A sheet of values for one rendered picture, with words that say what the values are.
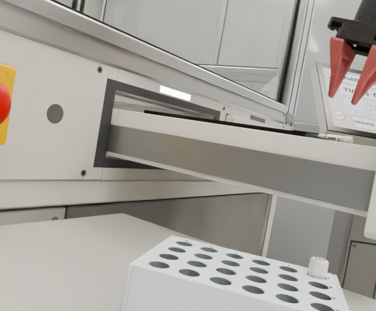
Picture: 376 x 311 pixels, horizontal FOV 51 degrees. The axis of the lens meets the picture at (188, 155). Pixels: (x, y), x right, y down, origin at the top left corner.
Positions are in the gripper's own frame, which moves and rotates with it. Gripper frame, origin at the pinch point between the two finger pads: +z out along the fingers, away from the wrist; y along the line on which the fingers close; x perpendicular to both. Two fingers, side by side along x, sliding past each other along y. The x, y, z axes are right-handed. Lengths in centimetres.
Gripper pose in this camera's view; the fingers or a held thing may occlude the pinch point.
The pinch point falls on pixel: (343, 94)
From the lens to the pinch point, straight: 60.0
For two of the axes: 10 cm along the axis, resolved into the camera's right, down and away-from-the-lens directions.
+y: 7.4, 3.7, -5.6
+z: -3.6, 9.2, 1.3
